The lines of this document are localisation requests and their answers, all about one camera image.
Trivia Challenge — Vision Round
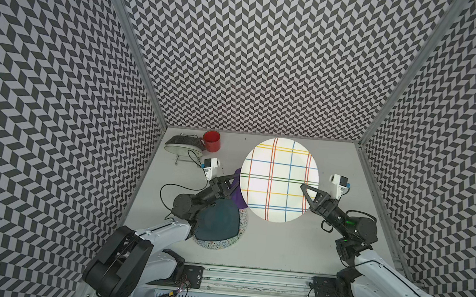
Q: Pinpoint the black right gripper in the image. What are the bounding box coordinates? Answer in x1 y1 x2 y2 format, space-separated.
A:
296 183 356 238

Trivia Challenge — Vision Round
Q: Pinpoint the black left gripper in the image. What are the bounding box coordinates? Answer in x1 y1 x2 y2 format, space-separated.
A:
193 170 246 220

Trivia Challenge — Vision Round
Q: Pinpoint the purple cloth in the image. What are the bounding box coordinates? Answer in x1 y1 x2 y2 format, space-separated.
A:
230 169 248 210

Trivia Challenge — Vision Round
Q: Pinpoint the plaid striped white plate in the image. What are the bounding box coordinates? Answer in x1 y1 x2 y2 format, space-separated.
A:
240 138 320 223

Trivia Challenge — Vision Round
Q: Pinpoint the dark teal plate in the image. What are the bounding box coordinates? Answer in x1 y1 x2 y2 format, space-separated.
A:
194 199 240 242

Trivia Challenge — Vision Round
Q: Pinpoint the colourful squiggle pattern plate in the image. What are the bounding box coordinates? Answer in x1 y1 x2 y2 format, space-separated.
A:
193 209 249 251

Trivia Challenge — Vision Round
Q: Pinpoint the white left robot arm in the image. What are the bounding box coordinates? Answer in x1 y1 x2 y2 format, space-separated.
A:
82 174 239 297

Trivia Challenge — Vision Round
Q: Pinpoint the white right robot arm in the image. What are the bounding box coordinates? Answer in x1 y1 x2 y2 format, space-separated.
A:
301 184 434 297

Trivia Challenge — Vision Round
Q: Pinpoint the cream floral plate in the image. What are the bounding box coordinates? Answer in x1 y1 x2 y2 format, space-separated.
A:
164 143 204 158

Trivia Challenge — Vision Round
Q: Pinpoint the grey plate behind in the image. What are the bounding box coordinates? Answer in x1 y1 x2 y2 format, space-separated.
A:
166 135 205 149

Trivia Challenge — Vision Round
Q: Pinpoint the red plastic cup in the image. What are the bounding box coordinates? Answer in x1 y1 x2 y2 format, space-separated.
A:
202 130 221 153

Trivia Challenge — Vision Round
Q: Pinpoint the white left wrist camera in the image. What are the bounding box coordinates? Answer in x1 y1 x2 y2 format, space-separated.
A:
202 158 220 181

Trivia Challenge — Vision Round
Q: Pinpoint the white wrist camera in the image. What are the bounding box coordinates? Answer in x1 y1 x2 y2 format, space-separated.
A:
330 174 351 201
202 158 220 181

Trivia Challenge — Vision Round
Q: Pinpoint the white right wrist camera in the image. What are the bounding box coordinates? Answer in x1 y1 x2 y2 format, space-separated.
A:
330 174 351 201

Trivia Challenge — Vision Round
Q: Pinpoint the chrome wire plate stand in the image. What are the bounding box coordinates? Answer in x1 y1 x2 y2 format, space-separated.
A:
174 155 202 167

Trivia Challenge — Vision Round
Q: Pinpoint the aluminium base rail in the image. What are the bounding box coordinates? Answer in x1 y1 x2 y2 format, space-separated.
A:
76 253 380 297

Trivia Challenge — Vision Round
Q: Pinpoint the aluminium corner post left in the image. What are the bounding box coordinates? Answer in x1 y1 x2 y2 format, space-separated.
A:
84 0 179 130

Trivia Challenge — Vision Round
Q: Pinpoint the aluminium corner post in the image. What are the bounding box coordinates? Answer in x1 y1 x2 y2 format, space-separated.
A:
358 0 470 156
84 0 179 130

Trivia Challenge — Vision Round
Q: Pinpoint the aluminium corner post right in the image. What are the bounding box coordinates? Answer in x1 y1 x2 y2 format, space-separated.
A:
358 0 470 156

